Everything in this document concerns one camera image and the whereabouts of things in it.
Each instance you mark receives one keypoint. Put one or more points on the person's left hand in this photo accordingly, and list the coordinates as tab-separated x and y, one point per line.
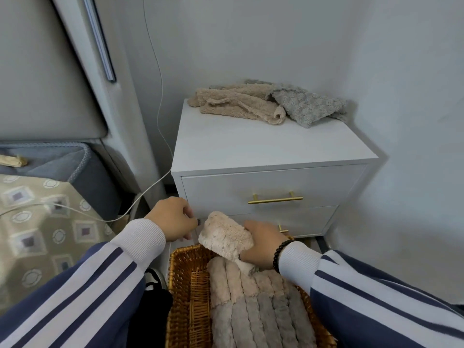
174	221

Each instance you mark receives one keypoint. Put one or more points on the person's right hand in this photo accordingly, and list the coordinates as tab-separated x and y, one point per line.
264	246

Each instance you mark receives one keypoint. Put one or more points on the orange wicker basket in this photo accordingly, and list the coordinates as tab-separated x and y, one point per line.
188	286

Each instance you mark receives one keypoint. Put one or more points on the single grey towel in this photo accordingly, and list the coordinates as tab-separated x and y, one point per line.
286	326
243	329
256	327
223	329
270	326
311	106
257	82
302	322

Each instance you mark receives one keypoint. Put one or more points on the person's right forearm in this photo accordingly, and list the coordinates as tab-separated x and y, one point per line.
362	304

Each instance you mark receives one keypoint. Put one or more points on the person's left forearm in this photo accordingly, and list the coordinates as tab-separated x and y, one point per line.
83	293

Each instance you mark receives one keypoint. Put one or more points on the person's left shoe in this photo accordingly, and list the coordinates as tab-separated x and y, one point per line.
156	279

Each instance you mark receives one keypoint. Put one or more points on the white nightstand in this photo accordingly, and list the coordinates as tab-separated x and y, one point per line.
253	148

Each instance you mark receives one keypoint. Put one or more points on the patterned beige bedspread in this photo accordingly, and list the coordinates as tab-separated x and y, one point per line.
43	242

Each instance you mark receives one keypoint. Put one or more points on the wooden stick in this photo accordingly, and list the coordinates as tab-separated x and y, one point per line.
12	161

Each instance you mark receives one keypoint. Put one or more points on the silver headboard trim strip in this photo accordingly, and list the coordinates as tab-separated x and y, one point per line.
99	43

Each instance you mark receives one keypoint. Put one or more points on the grey padded headboard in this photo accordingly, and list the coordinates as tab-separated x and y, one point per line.
43	76

